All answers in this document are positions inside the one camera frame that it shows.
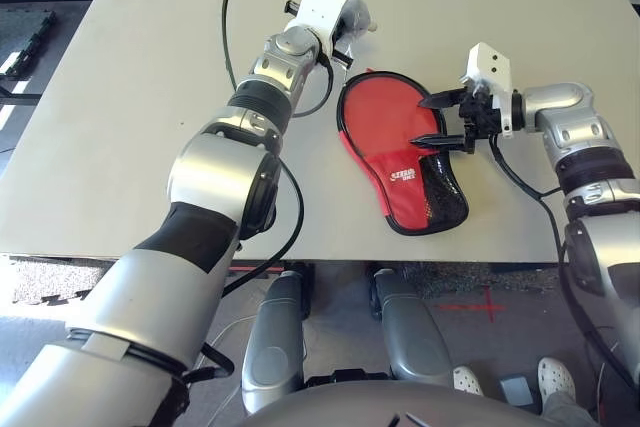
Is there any grey robot torso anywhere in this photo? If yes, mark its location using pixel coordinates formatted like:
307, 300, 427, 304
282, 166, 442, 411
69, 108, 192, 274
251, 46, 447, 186
244, 379, 546, 427

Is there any white perforated clog shoe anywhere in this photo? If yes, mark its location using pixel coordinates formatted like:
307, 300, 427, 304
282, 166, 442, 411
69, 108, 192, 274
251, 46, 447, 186
452, 365, 484, 396
537, 356, 577, 398

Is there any small grey floor pedal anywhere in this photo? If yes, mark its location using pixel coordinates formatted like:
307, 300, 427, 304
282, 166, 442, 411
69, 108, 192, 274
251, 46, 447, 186
499, 375, 534, 404

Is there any grey trouser leg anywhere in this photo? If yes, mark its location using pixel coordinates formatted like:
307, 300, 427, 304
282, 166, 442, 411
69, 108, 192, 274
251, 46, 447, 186
542, 391, 596, 427

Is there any silver robot left leg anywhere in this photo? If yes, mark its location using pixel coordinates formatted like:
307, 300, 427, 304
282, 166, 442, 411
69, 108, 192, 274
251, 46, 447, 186
241, 270, 307, 416

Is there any silver robot leg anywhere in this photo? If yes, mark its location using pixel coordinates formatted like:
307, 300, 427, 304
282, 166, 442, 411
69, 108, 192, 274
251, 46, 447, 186
241, 270, 307, 416
372, 268, 454, 388

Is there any black floor mat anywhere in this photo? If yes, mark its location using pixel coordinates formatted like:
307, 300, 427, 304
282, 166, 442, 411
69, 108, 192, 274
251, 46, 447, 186
0, 9, 56, 81

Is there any silver robot right leg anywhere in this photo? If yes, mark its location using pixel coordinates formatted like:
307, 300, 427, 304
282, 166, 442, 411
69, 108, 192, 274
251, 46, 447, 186
372, 268, 454, 388

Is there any dark speckled floor mat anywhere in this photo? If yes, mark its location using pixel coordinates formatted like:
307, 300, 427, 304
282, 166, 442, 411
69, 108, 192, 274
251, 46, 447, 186
414, 261, 504, 298

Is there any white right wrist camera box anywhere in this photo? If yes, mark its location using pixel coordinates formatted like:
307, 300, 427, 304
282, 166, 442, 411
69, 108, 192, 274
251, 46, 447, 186
458, 42, 514, 141

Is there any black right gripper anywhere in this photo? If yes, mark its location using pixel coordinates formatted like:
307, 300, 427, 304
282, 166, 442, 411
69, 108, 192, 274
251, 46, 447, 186
409, 86, 503, 154

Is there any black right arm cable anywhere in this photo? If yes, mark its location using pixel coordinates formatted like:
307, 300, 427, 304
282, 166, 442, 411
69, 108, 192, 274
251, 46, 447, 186
488, 136, 640, 388

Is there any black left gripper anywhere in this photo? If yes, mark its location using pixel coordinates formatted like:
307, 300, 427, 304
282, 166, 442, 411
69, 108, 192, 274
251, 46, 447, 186
328, 34, 354, 70

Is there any red and black paddle case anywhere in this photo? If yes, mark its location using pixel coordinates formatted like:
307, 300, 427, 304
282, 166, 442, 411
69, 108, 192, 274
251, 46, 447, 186
335, 68, 471, 237

